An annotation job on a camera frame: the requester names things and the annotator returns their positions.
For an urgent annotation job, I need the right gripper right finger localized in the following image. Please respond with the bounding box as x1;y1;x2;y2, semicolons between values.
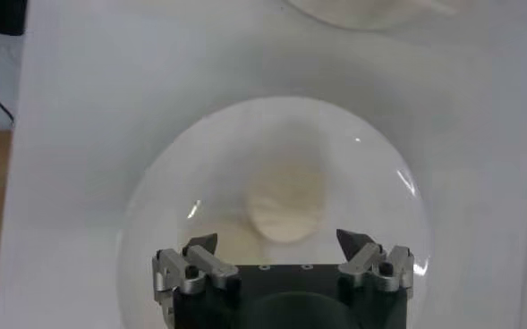
336;228;416;295

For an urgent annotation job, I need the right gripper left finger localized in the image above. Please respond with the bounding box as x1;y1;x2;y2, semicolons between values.
152;232;242;315

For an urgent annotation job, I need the white round plate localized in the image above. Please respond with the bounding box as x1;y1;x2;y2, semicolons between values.
115;95;435;329

